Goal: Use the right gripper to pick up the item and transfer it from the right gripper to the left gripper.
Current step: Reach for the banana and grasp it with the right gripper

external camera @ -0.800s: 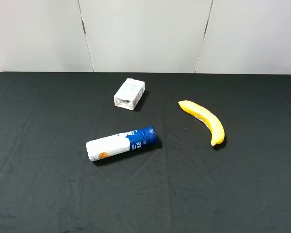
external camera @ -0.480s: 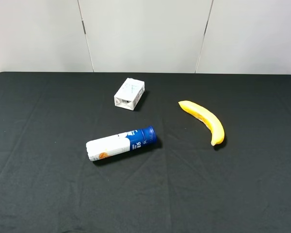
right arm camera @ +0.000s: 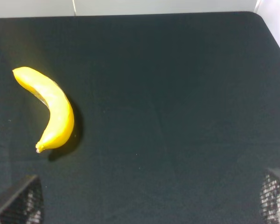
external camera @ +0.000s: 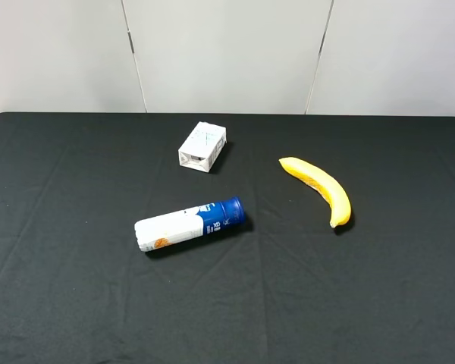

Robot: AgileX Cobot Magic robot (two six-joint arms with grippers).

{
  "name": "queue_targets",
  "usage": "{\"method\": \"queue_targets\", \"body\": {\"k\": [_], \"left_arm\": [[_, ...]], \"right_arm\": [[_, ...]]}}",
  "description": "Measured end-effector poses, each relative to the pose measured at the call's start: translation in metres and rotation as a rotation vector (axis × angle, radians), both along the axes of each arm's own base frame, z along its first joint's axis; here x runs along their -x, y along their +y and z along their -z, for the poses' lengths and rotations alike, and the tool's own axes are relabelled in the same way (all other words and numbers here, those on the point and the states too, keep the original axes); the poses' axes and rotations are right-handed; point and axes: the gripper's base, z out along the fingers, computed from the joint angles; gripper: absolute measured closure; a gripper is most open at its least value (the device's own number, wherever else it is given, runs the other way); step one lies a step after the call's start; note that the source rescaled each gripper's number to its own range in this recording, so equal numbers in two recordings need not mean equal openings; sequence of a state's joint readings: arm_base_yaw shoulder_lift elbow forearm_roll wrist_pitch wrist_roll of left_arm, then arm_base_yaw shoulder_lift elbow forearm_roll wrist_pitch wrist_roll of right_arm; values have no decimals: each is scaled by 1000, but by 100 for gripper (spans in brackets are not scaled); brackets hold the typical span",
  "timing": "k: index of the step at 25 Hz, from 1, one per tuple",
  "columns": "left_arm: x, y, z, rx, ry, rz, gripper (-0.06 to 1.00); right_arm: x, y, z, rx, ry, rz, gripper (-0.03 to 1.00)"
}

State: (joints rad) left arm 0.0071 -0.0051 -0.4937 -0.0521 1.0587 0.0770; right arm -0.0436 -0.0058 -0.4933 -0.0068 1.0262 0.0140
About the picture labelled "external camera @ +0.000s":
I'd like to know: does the yellow banana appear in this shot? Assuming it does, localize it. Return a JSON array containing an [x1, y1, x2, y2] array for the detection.
[[278, 157, 352, 228]]

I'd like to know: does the small white carton box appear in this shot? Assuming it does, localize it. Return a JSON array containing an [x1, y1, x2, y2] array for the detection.
[[178, 121, 227, 173]]

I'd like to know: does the white and blue bottle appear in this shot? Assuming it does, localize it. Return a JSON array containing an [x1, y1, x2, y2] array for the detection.
[[134, 197, 246, 252]]

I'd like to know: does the black tablecloth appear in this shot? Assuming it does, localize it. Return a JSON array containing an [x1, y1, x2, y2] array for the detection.
[[0, 113, 455, 363]]

